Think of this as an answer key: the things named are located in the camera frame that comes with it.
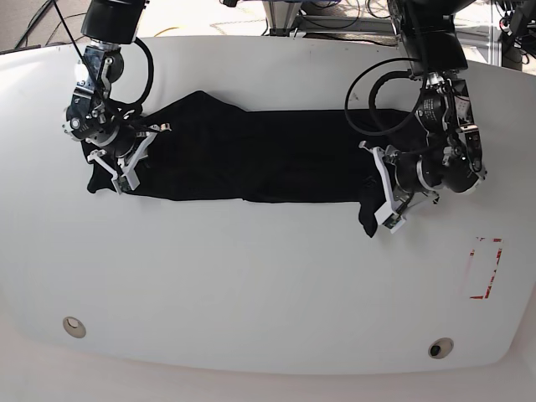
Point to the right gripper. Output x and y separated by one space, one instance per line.
123 151

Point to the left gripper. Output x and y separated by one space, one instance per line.
403 190

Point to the black t-shirt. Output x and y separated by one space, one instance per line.
217 151

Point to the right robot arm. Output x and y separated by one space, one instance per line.
92 113

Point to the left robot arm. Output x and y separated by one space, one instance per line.
452 156

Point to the red tape rectangle marking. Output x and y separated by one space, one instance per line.
482 268

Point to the right table grommet hole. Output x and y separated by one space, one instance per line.
441 348

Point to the table grommet hole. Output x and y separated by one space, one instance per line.
441 348
74 327

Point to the left table grommet hole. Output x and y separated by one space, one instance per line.
74 327

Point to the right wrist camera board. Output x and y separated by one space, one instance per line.
126 182

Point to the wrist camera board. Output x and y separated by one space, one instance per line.
126 182
389 218

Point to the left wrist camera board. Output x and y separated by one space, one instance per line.
389 218

